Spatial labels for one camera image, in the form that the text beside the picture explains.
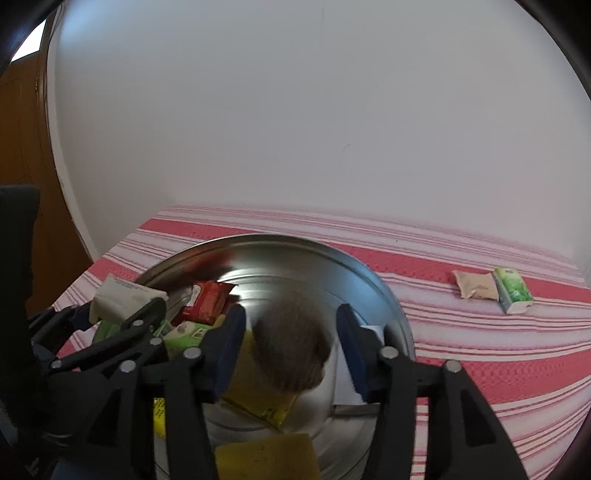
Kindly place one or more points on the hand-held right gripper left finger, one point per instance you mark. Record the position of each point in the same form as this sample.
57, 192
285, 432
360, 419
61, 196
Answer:
228, 350

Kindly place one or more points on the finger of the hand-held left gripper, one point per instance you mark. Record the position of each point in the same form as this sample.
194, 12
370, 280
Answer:
76, 316
138, 316

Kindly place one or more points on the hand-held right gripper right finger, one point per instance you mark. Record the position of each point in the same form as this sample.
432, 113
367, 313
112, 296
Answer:
351, 350

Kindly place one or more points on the green tissue pack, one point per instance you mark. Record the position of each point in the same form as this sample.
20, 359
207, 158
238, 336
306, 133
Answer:
122, 295
184, 333
512, 290

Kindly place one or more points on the yellow packet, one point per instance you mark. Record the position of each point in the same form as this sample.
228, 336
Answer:
159, 415
258, 392

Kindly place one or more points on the steel wool scrubber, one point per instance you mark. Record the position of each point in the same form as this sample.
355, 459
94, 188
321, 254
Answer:
291, 346

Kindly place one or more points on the metal bowl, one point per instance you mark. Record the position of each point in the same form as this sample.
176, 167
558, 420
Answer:
286, 263

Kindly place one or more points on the yellow sponge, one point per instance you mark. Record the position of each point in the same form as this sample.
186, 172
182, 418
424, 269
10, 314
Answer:
268, 457

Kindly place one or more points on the red snack packet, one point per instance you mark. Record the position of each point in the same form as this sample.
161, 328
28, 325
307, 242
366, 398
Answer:
207, 300

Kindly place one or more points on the red striped bedsheet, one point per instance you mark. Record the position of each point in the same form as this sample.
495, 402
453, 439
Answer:
461, 346

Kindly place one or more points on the wooden door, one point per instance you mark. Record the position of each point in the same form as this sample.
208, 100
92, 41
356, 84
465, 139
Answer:
27, 138

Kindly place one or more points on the beige packet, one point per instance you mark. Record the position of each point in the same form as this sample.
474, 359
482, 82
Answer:
475, 284

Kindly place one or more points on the window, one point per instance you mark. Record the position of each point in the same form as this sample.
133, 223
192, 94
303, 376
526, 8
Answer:
30, 41

